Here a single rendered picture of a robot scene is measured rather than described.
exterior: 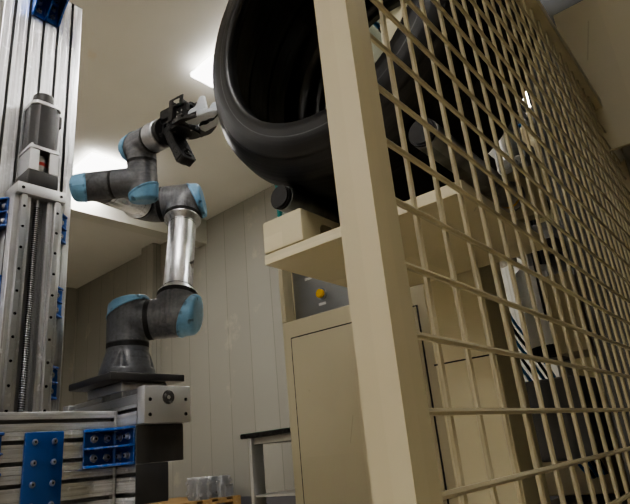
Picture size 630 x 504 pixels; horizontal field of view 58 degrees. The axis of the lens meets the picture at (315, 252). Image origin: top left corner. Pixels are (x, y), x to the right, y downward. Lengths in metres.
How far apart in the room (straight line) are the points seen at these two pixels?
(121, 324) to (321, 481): 0.74
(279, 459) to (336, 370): 4.71
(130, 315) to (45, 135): 0.59
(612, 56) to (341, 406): 1.15
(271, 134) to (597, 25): 0.61
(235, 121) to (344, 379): 0.93
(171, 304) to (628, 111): 1.18
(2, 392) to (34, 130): 0.74
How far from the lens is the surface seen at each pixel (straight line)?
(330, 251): 0.93
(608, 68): 1.13
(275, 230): 0.97
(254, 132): 1.02
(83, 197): 1.56
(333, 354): 1.76
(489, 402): 1.13
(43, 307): 1.67
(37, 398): 1.63
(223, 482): 6.49
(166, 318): 1.62
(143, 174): 1.50
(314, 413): 1.80
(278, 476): 6.45
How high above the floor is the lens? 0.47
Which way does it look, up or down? 20 degrees up
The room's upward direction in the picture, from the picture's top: 6 degrees counter-clockwise
